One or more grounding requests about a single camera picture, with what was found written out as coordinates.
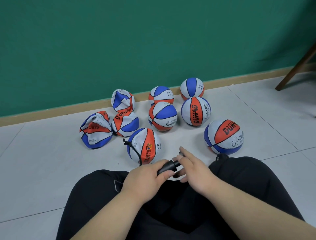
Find person's right hand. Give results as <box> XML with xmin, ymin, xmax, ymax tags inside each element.
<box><xmin>176</xmin><ymin>146</ymin><xmax>223</xmax><ymax>196</ymax></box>

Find person's left hand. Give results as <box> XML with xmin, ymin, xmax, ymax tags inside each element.
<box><xmin>120</xmin><ymin>159</ymin><xmax>176</xmax><ymax>204</ymax></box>

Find black hand air pump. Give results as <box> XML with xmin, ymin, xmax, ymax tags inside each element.
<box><xmin>157</xmin><ymin>151</ymin><xmax>185</xmax><ymax>177</ymax></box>

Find person's left forearm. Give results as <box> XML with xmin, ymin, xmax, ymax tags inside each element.
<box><xmin>71</xmin><ymin>189</ymin><xmax>148</xmax><ymax>240</ymax></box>

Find person's right forearm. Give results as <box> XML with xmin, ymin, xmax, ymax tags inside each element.
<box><xmin>205</xmin><ymin>182</ymin><xmax>316</xmax><ymax>240</ymax></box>

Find person's black trousers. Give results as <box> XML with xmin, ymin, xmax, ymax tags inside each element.
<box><xmin>56</xmin><ymin>153</ymin><xmax>306</xmax><ymax>240</ymax></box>

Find group of tricolour mini basketballs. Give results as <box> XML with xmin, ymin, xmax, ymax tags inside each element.
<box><xmin>79</xmin><ymin>77</ymin><xmax>245</xmax><ymax>165</ymax></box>

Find wooden baseboard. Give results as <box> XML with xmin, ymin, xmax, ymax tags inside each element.
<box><xmin>0</xmin><ymin>62</ymin><xmax>316</xmax><ymax>127</ymax></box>

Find brown wooden chair leg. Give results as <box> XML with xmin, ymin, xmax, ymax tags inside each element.
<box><xmin>275</xmin><ymin>42</ymin><xmax>316</xmax><ymax>91</ymax></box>

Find black pump hose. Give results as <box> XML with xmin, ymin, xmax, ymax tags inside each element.
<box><xmin>122</xmin><ymin>138</ymin><xmax>143</xmax><ymax>166</ymax></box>

